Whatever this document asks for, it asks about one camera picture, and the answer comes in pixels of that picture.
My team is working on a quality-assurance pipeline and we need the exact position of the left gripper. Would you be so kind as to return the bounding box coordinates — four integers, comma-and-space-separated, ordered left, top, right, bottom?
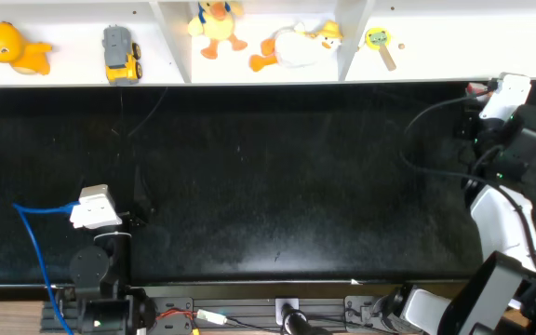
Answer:
114, 175, 155, 234

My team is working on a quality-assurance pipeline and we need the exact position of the yellow rubber duck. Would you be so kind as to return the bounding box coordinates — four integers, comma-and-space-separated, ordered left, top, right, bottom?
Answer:
0, 20, 54, 76

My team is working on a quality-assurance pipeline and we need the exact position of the white shelf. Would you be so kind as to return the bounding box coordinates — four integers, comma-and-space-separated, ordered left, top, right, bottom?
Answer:
0, 0, 536, 88

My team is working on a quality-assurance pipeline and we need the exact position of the grey and yellow toy truck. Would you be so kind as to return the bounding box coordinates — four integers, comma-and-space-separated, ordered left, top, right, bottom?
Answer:
101, 24, 144, 87

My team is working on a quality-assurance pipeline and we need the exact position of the yellow plush duck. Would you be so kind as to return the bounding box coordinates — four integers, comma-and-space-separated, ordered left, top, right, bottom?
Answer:
187, 0, 249, 60

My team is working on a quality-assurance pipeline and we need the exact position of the white plush duck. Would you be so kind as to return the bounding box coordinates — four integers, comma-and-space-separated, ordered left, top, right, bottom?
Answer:
248, 20, 344, 74

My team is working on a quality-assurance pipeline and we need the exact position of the yellow cat rattle drum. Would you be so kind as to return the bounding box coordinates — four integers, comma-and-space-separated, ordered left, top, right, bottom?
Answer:
357, 26, 407, 73

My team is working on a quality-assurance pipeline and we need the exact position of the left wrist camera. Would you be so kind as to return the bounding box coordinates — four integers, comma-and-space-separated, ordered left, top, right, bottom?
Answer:
69, 183, 124, 231

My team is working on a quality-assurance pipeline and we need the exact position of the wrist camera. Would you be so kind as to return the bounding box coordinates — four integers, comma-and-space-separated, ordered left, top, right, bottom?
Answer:
478, 72, 533, 123
69, 183, 124, 231

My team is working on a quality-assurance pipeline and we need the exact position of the blue cable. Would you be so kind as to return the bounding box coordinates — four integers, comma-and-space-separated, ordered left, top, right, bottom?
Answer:
11, 200, 81, 335

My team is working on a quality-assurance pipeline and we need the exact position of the mounting rail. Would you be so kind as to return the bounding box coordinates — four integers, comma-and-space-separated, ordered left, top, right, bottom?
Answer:
39, 284, 436, 335

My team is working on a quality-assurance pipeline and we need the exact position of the black cable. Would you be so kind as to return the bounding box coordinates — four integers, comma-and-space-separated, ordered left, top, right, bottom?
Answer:
398, 86, 536, 335

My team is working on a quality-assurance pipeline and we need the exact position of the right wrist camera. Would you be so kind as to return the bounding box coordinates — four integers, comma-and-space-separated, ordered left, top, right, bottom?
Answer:
478, 72, 533, 123

